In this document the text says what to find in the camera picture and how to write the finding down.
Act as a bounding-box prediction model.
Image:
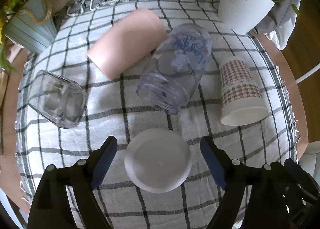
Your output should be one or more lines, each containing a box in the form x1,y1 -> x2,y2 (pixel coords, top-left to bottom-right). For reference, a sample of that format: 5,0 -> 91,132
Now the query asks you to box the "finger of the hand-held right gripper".
284,158 -> 320,229

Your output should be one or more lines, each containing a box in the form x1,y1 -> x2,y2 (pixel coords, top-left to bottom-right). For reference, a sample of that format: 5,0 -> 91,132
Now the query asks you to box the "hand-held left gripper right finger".
200,136 -> 288,229

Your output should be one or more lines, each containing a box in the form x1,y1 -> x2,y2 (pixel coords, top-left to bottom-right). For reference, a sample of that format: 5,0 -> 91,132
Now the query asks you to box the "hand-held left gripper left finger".
27,136 -> 118,229

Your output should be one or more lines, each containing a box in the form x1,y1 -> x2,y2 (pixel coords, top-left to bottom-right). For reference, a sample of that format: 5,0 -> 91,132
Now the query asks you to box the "white cup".
124,129 -> 192,193

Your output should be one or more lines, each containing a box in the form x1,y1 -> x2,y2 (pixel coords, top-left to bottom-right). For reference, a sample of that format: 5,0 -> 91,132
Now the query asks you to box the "houndstooth paper cup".
219,56 -> 269,126

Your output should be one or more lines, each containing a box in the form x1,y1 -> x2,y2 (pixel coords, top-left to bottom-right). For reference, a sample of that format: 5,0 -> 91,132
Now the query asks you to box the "clear square glass cup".
26,69 -> 88,129

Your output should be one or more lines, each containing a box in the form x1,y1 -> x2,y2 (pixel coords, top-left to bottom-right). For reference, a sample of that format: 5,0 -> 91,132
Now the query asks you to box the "pink cup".
86,7 -> 168,80

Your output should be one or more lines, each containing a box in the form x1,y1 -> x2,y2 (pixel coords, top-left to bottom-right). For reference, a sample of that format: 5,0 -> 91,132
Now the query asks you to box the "checked tablecloth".
15,0 -> 300,229

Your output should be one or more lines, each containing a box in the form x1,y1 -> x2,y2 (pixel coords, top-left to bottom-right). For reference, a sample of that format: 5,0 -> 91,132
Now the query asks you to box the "clear glass jar blue lettering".
136,24 -> 213,115

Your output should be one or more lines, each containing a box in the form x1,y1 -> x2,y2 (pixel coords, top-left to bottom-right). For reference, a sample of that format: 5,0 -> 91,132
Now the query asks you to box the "white plant pot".
218,0 -> 275,34

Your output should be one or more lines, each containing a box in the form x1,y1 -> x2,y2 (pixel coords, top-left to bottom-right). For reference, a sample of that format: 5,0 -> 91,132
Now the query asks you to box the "white cable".
295,63 -> 320,85

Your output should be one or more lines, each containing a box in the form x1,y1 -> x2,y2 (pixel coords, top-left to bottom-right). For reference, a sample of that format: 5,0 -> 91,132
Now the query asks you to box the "light blue pot with rope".
4,0 -> 58,54

